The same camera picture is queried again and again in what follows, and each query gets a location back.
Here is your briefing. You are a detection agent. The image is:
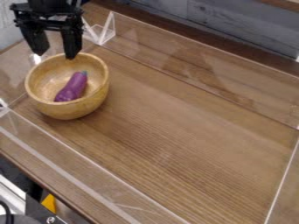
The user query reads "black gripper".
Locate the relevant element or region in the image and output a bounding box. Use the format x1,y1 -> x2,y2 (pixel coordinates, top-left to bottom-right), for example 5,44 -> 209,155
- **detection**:
9,0 -> 82,60

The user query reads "brown wooden bowl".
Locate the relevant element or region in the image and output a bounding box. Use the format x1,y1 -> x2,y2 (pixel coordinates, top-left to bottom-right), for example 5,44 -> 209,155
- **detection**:
23,52 -> 109,120

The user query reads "purple toy eggplant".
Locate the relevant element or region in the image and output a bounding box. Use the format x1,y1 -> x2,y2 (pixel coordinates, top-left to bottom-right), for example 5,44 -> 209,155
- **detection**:
53,71 -> 87,102

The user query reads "clear acrylic table barrier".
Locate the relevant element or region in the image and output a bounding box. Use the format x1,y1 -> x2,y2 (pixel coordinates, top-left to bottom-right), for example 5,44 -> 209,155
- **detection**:
0,9 -> 299,224

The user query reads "yellow sticker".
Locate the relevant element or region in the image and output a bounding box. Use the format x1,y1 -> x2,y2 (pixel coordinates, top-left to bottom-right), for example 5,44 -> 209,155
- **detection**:
41,194 -> 55,214

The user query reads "black metal equipment base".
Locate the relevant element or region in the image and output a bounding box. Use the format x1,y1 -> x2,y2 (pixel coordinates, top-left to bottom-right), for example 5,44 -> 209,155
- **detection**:
23,195 -> 83,224

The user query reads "clear acrylic corner bracket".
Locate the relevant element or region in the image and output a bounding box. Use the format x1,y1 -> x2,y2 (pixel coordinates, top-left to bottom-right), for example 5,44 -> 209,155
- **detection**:
81,12 -> 116,46

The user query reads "black cable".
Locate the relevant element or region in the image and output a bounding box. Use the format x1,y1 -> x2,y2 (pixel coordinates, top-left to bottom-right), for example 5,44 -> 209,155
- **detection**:
0,200 -> 14,224

